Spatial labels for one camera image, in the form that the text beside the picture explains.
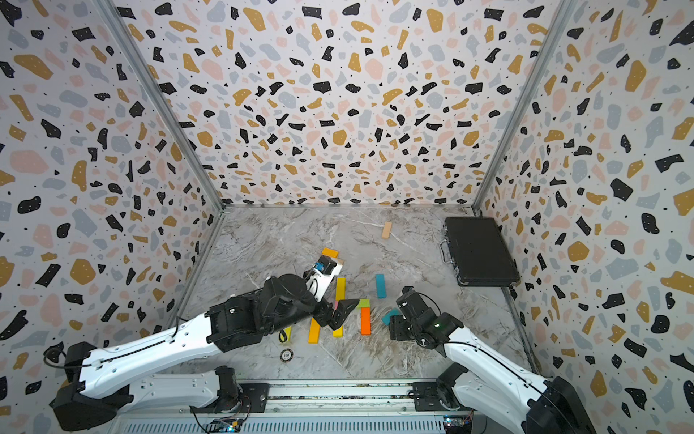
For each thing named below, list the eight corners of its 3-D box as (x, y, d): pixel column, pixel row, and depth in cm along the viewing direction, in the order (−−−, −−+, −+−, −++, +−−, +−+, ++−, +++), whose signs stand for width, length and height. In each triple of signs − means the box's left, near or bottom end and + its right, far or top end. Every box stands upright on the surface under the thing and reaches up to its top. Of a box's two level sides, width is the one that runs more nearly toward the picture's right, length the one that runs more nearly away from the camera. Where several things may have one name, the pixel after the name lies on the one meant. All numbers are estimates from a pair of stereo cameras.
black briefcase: (448, 288, 99) (453, 279, 94) (435, 227, 118) (438, 217, 113) (513, 288, 99) (521, 279, 94) (489, 227, 118) (495, 217, 113)
